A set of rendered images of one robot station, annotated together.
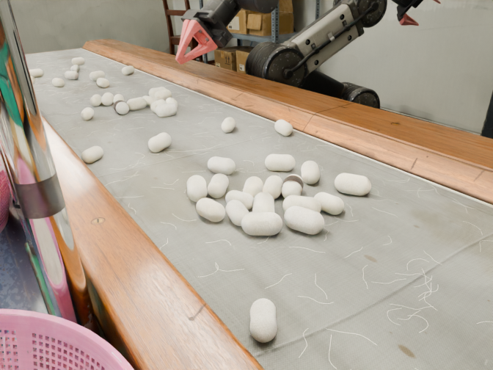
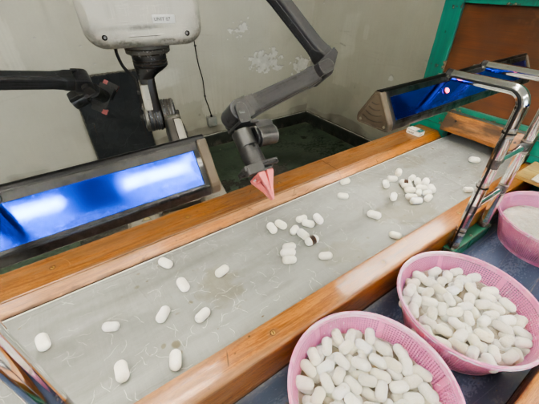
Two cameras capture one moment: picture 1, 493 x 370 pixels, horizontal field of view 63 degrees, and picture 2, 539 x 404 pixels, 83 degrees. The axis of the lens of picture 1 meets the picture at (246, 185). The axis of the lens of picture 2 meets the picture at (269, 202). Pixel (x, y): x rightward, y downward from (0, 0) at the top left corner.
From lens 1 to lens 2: 1.18 m
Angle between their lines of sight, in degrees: 75
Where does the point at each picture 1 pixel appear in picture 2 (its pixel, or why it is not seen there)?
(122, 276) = not seen: hidden behind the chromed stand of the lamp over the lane
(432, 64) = (17, 132)
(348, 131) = (354, 166)
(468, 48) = (44, 110)
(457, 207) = (399, 161)
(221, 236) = (436, 198)
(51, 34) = not seen: outside the picture
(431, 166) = (380, 158)
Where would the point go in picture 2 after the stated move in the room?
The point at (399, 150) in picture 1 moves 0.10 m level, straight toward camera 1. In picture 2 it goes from (370, 160) to (400, 165)
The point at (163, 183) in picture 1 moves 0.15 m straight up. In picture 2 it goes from (408, 212) to (424, 166)
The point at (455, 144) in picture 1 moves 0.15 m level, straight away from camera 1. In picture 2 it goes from (370, 150) to (330, 142)
